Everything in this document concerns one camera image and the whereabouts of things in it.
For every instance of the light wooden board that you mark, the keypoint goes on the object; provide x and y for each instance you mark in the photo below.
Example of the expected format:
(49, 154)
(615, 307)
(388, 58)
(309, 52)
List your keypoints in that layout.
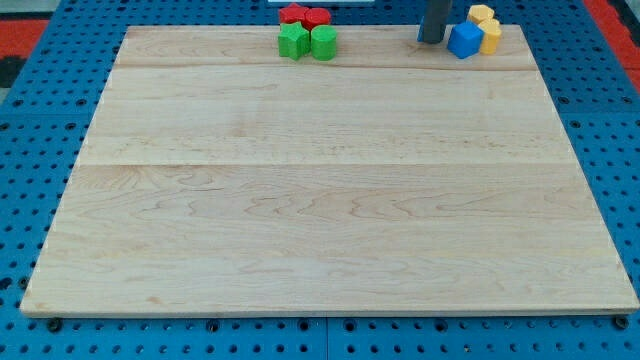
(218, 179)

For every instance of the green star block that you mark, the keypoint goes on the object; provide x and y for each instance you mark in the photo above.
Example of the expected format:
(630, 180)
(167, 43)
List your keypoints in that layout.
(294, 40)

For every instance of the green cylinder block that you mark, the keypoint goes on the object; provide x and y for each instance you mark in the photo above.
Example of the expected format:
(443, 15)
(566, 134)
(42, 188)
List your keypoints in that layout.
(324, 42)

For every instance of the red cylinder block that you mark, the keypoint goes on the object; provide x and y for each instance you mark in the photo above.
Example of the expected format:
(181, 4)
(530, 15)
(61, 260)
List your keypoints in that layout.
(314, 17)

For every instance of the red star block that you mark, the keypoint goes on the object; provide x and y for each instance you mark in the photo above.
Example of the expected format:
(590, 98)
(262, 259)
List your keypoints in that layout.
(292, 13)

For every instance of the small blue block behind effector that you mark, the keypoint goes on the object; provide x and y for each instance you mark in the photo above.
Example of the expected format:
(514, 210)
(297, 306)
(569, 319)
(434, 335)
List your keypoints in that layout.
(420, 37)

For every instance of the blue cube block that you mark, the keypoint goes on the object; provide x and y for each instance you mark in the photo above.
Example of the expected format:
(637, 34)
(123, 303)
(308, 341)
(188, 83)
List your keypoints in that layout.
(465, 39)

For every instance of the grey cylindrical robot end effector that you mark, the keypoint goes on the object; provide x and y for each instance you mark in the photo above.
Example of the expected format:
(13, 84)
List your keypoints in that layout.
(435, 20)

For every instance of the yellow cylinder block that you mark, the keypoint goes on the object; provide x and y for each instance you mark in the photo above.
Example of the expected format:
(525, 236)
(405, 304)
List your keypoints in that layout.
(492, 36)

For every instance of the yellow pentagon block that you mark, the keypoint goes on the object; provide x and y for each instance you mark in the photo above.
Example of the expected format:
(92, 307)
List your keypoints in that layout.
(479, 12)

